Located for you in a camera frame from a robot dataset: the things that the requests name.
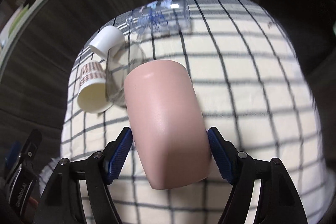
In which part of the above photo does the pink ceramic cup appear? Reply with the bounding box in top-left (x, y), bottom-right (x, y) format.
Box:
top-left (124, 60), bottom-right (211, 190)

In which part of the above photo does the patterned paper cup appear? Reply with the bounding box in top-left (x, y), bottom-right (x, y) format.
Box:
top-left (77, 60), bottom-right (112, 113)

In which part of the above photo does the white paper cup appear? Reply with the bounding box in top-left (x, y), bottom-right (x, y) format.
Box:
top-left (88, 26), bottom-right (125, 60)

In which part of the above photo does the checkered white tablecloth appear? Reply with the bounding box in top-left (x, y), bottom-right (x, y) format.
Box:
top-left (39, 0), bottom-right (336, 224)

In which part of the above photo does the smoky clear glass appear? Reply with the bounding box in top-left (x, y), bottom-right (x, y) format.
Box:
top-left (105, 42), bottom-right (146, 107)

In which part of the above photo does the green plate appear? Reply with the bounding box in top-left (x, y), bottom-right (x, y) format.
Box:
top-left (1, 6), bottom-right (29, 44)

